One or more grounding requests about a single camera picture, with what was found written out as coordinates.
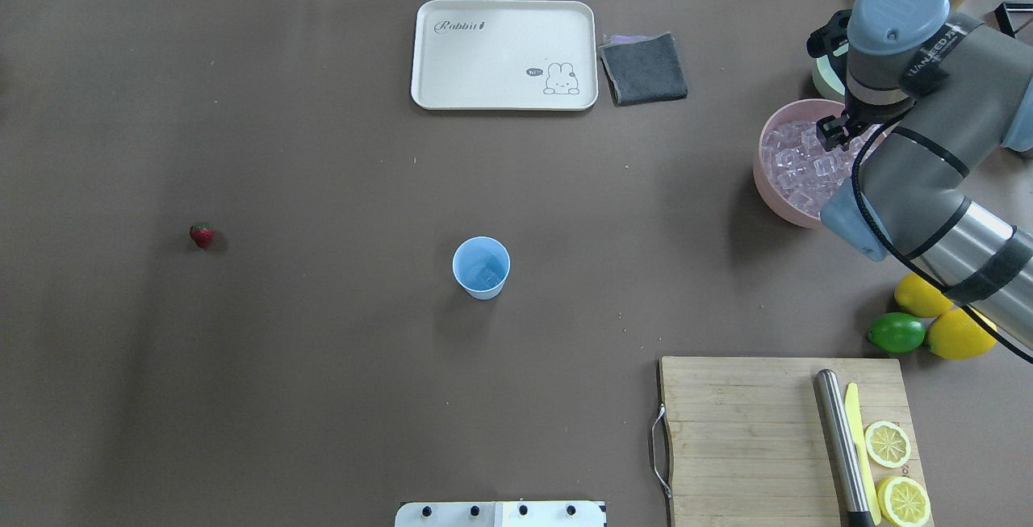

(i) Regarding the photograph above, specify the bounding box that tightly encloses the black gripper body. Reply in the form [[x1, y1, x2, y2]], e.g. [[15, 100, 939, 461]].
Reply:
[[843, 99, 914, 129]]

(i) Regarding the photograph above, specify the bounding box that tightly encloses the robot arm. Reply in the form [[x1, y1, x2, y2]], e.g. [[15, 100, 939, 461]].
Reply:
[[808, 0, 1032, 359]]

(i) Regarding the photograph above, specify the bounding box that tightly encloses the clear ice cubes pile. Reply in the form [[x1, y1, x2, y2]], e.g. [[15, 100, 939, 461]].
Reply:
[[760, 119, 859, 218]]

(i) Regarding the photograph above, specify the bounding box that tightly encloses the light blue cup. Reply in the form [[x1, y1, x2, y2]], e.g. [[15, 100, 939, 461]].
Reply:
[[451, 236, 512, 300]]

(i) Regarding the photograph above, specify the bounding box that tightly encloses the pink bowl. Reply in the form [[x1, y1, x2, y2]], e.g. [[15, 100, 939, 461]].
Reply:
[[753, 99, 843, 228]]

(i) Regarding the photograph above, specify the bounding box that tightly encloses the green bowl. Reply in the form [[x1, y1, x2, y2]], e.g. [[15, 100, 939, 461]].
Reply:
[[811, 50, 846, 103]]

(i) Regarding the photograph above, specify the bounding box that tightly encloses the upper yellow lemon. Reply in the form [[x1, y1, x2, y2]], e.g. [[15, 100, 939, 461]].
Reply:
[[893, 273, 954, 319]]

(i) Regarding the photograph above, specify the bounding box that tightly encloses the yellow lemon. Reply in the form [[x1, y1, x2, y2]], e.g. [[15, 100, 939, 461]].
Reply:
[[925, 307, 997, 359], [893, 273, 954, 319]]

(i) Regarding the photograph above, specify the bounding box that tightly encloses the green lime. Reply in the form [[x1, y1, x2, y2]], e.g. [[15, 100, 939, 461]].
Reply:
[[867, 312, 927, 354]]

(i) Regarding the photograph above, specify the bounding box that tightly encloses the grey folded cloth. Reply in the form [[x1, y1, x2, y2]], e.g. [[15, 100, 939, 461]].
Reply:
[[598, 31, 688, 107]]

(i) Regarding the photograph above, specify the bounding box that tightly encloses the lower yellow lemon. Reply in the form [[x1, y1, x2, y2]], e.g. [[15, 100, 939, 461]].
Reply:
[[925, 307, 997, 359]]

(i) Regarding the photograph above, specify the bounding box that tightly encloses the upper lemon slice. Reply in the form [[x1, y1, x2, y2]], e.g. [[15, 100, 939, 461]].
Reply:
[[863, 420, 912, 469]]

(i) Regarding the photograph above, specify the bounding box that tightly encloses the lemon slice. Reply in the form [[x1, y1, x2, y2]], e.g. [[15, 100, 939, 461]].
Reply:
[[863, 420, 912, 469], [876, 476, 932, 526]]

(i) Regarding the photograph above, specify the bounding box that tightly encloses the wooden cutting board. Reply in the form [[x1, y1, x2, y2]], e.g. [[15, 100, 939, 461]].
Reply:
[[658, 357, 918, 526]]

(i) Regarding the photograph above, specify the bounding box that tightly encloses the lower lemon slice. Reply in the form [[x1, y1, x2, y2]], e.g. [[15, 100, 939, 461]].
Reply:
[[876, 476, 932, 526]]

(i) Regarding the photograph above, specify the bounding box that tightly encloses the cream rabbit tray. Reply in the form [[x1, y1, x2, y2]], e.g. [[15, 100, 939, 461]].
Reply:
[[410, 0, 599, 111]]

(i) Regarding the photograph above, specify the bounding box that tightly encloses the red strawberry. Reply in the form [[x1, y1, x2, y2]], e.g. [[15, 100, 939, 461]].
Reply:
[[189, 222, 216, 250]]

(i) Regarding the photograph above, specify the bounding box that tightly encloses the steel handled knife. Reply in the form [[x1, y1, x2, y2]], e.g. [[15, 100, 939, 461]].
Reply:
[[813, 368, 875, 526]]

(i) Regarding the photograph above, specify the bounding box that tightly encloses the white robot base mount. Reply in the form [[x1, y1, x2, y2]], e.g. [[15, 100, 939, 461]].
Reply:
[[394, 499, 608, 526]]

